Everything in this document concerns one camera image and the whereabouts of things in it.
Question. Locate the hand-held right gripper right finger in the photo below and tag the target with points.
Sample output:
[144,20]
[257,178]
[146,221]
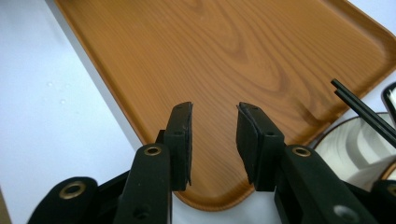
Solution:
[264,155]

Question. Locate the brown wood-grain tray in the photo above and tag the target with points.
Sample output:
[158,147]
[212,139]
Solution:
[218,62]

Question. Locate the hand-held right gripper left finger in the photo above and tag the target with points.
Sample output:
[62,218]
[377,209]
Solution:
[179,146]

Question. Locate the black-rimmed white dish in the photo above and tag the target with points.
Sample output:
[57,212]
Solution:
[390,101]

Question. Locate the white striped bowl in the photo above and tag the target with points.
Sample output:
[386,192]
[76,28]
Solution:
[358,149]

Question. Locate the black chopstick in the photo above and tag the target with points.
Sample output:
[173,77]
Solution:
[367,115]
[370,107]

